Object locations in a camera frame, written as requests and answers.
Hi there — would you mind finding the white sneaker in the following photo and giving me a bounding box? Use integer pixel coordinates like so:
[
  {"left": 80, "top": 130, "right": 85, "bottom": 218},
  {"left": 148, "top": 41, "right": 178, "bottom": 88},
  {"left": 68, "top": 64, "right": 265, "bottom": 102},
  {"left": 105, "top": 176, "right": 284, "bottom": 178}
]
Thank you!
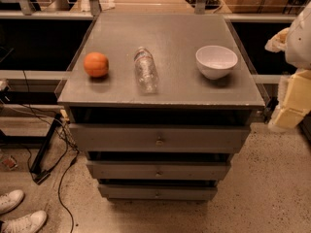
[
  {"left": 0, "top": 189, "right": 24, "bottom": 215},
  {"left": 0, "top": 211, "right": 48, "bottom": 233}
]

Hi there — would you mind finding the grey top drawer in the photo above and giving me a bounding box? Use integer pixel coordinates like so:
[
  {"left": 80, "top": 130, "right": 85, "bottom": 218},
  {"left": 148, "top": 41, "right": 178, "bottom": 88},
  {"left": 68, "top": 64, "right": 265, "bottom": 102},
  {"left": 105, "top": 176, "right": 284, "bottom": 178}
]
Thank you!
[{"left": 70, "top": 123, "right": 250, "bottom": 153}]

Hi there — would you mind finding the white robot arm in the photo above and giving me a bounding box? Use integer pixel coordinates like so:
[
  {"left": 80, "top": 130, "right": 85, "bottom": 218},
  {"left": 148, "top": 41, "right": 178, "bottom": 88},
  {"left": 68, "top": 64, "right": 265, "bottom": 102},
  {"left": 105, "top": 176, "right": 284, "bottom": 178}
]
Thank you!
[{"left": 264, "top": 2, "right": 311, "bottom": 132}]

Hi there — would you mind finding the grey drawer cabinet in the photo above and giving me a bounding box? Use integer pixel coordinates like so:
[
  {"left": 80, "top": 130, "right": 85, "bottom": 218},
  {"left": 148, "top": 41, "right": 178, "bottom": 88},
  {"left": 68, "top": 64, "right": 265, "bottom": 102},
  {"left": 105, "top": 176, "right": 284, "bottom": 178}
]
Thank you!
[{"left": 58, "top": 14, "right": 264, "bottom": 187}]

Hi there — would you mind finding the grey bottom drawer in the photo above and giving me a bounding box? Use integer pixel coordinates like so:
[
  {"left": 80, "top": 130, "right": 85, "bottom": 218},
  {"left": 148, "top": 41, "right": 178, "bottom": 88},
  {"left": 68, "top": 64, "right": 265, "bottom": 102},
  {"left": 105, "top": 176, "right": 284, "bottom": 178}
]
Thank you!
[{"left": 98, "top": 184, "right": 218, "bottom": 201}]

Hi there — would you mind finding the black floor cable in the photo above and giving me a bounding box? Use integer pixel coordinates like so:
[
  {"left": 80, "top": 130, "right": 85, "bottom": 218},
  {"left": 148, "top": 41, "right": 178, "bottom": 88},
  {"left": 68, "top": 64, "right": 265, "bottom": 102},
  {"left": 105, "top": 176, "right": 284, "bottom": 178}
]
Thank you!
[{"left": 18, "top": 70, "right": 81, "bottom": 233}]

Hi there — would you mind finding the clear plastic water bottle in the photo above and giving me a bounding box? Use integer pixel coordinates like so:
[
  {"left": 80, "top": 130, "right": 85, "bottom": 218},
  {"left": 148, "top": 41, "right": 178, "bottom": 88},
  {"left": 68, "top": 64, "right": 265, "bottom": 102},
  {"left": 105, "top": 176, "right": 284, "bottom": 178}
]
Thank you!
[{"left": 134, "top": 47, "right": 158, "bottom": 94}]

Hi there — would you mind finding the white ceramic bowl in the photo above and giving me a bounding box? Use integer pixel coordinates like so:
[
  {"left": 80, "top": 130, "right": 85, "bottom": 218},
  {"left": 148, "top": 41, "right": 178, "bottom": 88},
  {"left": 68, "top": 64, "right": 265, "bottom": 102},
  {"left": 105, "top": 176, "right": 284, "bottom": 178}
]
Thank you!
[{"left": 195, "top": 46, "right": 238, "bottom": 80}]

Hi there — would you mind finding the grey drawer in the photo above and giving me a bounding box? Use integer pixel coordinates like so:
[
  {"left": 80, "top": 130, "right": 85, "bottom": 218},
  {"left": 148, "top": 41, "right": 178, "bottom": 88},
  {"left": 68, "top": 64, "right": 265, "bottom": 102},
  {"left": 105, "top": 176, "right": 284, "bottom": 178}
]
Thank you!
[
  {"left": 98, "top": 184, "right": 218, "bottom": 201},
  {"left": 86, "top": 161, "right": 230, "bottom": 181},
  {"left": 70, "top": 123, "right": 250, "bottom": 153}
]

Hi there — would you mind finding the black metal stand leg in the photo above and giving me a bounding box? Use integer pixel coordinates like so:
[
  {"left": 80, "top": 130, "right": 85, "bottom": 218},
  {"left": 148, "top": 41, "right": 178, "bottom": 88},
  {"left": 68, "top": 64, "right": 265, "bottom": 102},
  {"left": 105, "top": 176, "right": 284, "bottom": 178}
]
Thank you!
[{"left": 30, "top": 114, "right": 61, "bottom": 185}]

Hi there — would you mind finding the white sneaker lower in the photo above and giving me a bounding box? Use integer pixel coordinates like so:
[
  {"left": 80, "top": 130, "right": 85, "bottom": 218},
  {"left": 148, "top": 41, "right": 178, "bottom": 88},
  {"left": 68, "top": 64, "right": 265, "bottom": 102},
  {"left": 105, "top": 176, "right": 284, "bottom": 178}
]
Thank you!
[{"left": 0, "top": 211, "right": 48, "bottom": 233}]

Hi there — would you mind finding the white sneaker upper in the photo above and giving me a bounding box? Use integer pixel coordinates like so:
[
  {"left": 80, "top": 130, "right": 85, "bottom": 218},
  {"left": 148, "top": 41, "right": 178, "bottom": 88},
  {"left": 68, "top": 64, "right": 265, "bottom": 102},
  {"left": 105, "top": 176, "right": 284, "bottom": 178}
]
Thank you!
[{"left": 0, "top": 189, "right": 24, "bottom": 215}]

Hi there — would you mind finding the orange ball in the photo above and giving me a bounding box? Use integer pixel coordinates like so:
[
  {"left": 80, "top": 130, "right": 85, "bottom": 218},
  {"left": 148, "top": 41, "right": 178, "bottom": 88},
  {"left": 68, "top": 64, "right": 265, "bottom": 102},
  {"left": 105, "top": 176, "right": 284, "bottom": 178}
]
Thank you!
[{"left": 84, "top": 52, "right": 109, "bottom": 78}]

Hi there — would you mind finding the small red floor object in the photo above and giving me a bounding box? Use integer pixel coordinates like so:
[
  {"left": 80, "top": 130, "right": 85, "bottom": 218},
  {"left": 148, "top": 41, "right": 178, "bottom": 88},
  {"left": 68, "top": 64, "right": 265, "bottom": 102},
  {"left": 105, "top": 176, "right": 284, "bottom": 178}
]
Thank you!
[{"left": 1, "top": 156, "right": 17, "bottom": 170}]

